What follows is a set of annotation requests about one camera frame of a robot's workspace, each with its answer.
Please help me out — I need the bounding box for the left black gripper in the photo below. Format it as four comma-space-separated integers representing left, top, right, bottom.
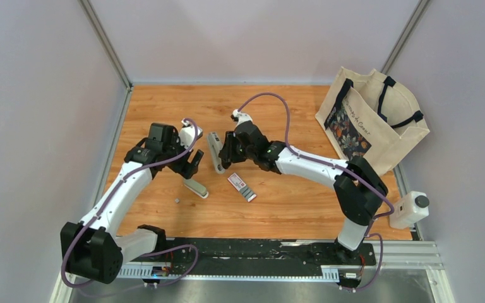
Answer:
163, 133, 203, 180

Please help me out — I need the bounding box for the grey-green stapler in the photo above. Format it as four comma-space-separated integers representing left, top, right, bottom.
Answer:
183, 179, 208, 199

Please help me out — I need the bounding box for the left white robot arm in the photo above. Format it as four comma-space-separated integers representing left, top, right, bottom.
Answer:
60, 118, 203, 288

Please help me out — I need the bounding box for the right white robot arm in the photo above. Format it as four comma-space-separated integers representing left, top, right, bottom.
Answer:
219, 121, 388, 264

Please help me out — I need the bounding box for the red white staple box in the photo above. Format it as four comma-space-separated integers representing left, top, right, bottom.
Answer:
227, 173, 256, 202

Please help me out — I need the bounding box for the cream floral tote bag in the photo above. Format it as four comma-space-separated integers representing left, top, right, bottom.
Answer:
315, 67, 430, 176

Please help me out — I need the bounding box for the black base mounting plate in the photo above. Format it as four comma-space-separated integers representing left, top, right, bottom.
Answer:
144, 237, 379, 288

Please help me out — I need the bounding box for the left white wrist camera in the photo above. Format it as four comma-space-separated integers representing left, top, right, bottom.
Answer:
179, 118, 203, 148

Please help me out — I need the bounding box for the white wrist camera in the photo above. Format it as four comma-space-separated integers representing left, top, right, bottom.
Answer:
231, 109, 253, 126
179, 118, 203, 148

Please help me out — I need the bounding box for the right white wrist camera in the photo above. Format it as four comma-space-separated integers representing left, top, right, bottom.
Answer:
231, 109, 253, 126

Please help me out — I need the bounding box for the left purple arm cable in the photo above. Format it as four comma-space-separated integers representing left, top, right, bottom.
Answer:
60, 118, 201, 294

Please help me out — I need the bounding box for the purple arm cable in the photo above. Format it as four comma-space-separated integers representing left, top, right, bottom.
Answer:
236, 92, 395, 292
60, 118, 201, 294

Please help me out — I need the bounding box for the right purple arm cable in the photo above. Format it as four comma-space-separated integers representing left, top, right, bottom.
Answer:
236, 92, 395, 292

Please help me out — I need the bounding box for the aluminium frame rail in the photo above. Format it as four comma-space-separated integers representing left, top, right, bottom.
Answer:
51, 238, 455, 302

